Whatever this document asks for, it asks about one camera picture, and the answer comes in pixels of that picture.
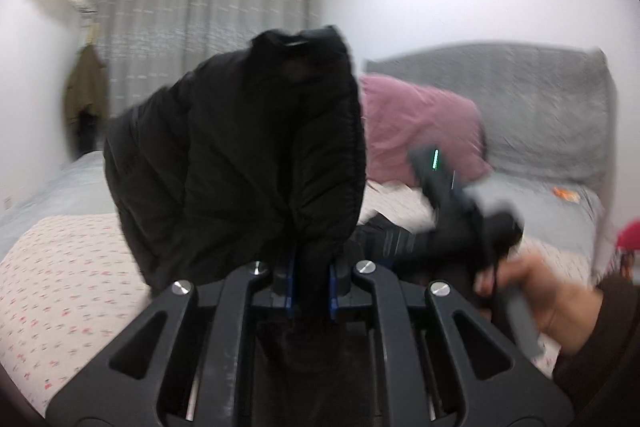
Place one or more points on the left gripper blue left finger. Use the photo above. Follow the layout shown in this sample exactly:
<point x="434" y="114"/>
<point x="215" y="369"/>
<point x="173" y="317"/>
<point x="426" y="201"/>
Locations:
<point x="188" y="359"/>

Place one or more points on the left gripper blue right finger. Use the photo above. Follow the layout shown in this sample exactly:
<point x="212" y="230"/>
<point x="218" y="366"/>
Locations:
<point x="422" y="356"/>

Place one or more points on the black quilted puffer jacket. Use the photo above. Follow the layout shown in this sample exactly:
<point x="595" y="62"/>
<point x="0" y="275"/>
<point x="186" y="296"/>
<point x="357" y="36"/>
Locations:
<point x="255" y="155"/>

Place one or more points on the person's right hand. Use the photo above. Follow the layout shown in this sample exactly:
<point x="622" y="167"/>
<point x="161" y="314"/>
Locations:
<point x="562" y="310"/>

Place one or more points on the orange tag on bed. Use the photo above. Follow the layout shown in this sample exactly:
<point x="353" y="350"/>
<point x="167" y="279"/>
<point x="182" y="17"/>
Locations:
<point x="566" y="195"/>

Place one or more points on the cherry print bed sheet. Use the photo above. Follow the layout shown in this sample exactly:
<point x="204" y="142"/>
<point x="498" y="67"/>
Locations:
<point x="68" y="286"/>

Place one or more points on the dark brown fleece sleeve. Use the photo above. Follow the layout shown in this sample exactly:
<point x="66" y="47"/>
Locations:
<point x="602" y="379"/>

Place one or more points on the pink velvet pillow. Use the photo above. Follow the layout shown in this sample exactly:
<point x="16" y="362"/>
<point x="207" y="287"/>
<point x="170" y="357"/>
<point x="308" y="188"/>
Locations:
<point x="399" y="116"/>

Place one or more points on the grey padded headboard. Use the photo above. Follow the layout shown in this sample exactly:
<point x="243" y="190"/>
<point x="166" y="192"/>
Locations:
<point x="547" y="110"/>

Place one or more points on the red object beside bed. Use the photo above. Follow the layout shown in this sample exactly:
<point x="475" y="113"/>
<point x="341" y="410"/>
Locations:
<point x="627" y="249"/>

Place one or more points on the olive green hanging jacket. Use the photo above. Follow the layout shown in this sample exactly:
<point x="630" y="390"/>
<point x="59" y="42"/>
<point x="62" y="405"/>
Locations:
<point x="85" y="101"/>

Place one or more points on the grey dotted curtain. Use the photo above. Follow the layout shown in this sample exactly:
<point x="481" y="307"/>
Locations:
<point x="148" y="44"/>

